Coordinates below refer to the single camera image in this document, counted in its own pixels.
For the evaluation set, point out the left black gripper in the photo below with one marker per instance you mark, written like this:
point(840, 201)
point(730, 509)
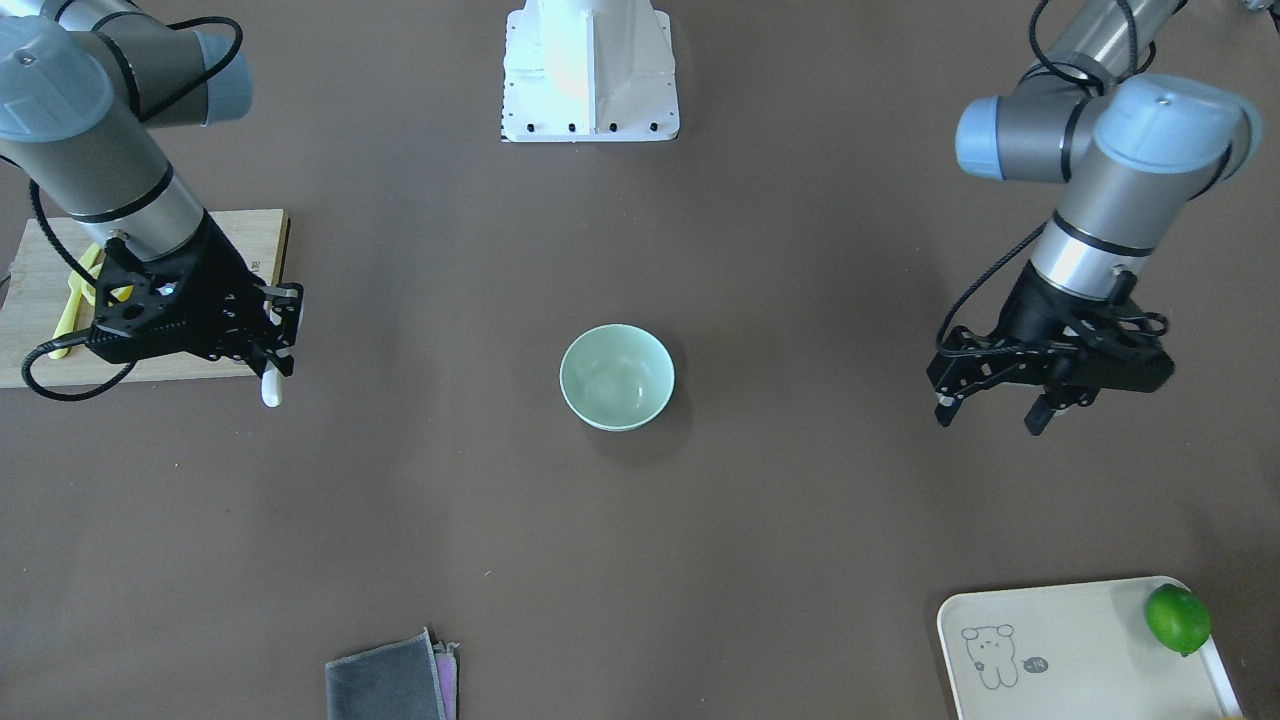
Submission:
point(1027, 306)

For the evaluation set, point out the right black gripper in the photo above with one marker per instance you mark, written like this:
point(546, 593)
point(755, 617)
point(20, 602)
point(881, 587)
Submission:
point(222, 281)

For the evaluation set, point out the white ceramic spoon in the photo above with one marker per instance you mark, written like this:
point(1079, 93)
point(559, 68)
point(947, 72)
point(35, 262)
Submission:
point(272, 386)

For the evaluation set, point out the mint green bowl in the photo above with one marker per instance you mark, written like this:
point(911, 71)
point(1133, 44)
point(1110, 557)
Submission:
point(617, 377)

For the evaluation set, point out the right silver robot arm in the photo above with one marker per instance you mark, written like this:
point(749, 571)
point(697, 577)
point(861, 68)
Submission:
point(84, 82)

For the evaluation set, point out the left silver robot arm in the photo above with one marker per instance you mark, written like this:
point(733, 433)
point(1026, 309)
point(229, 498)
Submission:
point(1132, 148)

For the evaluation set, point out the yellow plastic knife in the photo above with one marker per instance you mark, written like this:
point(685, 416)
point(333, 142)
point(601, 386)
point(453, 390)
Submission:
point(81, 293)

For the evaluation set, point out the bamboo cutting board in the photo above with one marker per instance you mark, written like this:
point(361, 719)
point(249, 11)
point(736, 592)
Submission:
point(39, 290)

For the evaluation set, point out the cream tray with bear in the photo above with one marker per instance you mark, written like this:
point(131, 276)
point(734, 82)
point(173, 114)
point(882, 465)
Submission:
point(1074, 651)

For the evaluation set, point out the green lime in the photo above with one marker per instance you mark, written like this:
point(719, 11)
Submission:
point(1177, 619)

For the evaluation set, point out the grey folded cloth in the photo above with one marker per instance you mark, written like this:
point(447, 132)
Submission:
point(416, 678)

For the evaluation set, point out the white pedestal column base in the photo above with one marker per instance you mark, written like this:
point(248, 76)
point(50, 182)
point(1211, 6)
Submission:
point(589, 71)

